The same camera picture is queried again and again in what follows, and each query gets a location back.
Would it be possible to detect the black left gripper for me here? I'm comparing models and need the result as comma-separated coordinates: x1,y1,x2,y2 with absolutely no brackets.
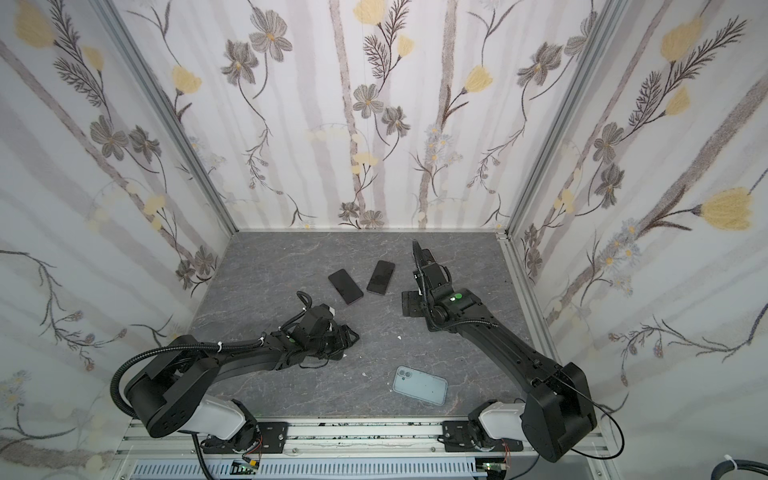
306,325,363,359

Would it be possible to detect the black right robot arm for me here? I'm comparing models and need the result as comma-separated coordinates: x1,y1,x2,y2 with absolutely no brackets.
402,241,611,463

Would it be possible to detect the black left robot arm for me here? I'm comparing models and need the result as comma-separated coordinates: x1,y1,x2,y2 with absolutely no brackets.
109,291,360,438

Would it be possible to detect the black phone purple edge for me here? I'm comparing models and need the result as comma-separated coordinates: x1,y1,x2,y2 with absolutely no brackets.
328,269,364,305

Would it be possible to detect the light blue phone case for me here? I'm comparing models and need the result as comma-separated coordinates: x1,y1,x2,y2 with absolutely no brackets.
392,366,448,406

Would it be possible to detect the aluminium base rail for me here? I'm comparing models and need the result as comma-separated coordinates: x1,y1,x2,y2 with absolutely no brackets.
106,417,620,479

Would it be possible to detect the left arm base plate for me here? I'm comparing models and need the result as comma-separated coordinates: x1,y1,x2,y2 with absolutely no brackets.
201,422,289,454

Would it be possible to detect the white slotted cable duct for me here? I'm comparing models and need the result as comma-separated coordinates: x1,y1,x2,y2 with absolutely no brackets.
128,458,488,480

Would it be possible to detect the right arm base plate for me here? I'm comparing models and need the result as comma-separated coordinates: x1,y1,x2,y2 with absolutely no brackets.
438,420,523,453

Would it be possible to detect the black cable bottom right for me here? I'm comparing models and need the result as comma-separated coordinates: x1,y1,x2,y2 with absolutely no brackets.
710,455,768,480

